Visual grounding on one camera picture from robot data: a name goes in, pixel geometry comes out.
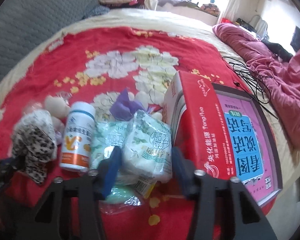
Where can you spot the red floral blanket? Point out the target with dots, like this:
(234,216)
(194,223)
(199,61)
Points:
(95,66)

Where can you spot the green white tissue pack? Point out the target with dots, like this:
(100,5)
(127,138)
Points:
(147,148)

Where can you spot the white vitamin C bottle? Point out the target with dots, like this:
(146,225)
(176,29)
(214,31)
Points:
(78,133)

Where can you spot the clothes on window sill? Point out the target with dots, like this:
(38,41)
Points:
(209,8)

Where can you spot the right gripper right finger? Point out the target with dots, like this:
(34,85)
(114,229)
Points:
(241,217)

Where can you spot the plush bear purple bow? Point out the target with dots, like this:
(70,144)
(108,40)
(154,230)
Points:
(124,108)

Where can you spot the green sponge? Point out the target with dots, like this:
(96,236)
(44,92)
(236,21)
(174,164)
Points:
(121,199)

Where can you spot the beige bed sheet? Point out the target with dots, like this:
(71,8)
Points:
(161,21)

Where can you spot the red tissue box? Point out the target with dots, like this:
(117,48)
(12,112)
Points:
(192,109)

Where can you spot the leopard print scrunchie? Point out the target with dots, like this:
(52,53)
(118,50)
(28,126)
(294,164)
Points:
(34,138)

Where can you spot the black television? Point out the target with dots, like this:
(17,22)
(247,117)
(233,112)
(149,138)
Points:
(295,42)

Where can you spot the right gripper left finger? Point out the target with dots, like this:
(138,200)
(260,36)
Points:
(50,218)

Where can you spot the plush bear lilac dress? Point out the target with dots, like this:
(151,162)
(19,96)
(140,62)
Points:
(59,108)

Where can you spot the pink crumpled duvet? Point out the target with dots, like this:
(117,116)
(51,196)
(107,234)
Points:
(282,79)

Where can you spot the framed pink blue picture book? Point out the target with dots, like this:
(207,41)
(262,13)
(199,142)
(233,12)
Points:
(256,157)

